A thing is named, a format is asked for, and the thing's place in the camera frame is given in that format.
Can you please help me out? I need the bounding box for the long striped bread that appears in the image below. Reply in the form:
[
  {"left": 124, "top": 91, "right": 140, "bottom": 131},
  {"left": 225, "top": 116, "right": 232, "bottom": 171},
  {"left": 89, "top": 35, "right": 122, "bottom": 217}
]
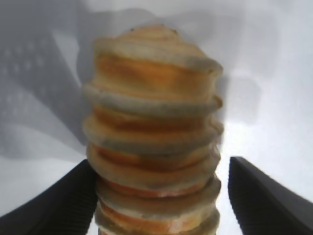
[{"left": 82, "top": 23, "right": 224, "bottom": 235}]

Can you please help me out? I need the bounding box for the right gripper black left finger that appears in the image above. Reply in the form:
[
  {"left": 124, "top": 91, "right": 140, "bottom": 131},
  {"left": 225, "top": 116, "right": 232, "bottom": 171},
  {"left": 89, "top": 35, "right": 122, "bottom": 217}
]
[{"left": 0, "top": 159, "right": 99, "bottom": 235}]

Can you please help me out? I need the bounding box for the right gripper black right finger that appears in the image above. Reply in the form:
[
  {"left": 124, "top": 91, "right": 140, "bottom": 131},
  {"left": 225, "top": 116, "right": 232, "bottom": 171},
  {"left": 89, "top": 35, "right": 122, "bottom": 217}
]
[{"left": 227, "top": 156, "right": 313, "bottom": 235}]

